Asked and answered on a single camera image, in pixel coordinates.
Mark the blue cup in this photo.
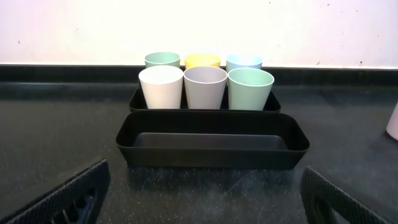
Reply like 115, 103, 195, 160
225, 53, 264, 74

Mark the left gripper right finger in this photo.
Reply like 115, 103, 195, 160
300, 166, 392, 224

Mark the pink cup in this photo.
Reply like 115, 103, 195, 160
386, 102, 398, 141

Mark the black tray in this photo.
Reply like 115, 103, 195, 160
116, 110, 310, 170
129, 81, 282, 113

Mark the green cup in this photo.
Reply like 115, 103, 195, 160
144, 52, 181, 69
227, 67, 275, 111

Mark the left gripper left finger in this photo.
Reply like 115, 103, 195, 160
0, 158, 111, 224

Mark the yellow cup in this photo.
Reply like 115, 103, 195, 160
184, 52, 221, 70

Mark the white cup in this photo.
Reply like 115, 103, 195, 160
138, 65, 184, 110

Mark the grey cup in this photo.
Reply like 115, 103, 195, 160
183, 65, 228, 110

